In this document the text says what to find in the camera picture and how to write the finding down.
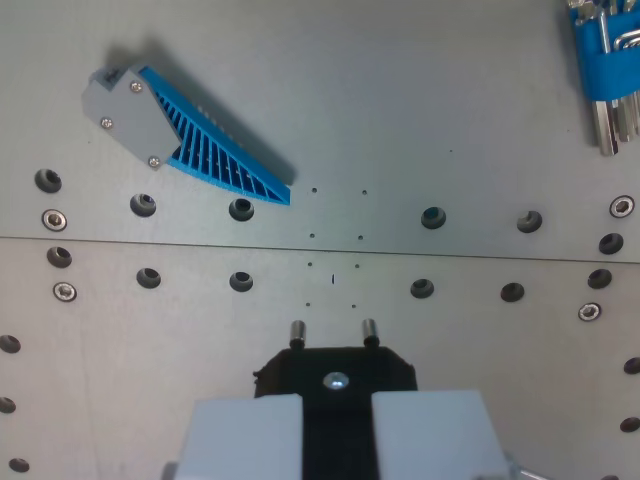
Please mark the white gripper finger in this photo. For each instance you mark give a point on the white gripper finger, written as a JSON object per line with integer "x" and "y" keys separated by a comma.
{"x": 245, "y": 440}
{"x": 435, "y": 435}

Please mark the black two-pin power plug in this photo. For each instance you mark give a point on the black two-pin power plug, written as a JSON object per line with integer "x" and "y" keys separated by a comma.
{"x": 345, "y": 362}

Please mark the silver hex socket screw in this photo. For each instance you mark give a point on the silver hex socket screw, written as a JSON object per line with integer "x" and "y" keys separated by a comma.
{"x": 54, "y": 220}
{"x": 621, "y": 206}
{"x": 65, "y": 291}
{"x": 590, "y": 311}

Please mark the blue ribbed part grey housing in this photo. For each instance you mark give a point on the blue ribbed part grey housing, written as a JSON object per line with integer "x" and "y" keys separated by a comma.
{"x": 135, "y": 117}

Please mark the silver hex key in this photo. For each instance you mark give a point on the silver hex key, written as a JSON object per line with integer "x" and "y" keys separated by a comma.
{"x": 605, "y": 30}
{"x": 631, "y": 117}
{"x": 627, "y": 40}
{"x": 606, "y": 127}

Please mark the blue hex key holder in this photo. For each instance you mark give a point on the blue hex key holder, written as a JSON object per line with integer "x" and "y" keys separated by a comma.
{"x": 602, "y": 70}

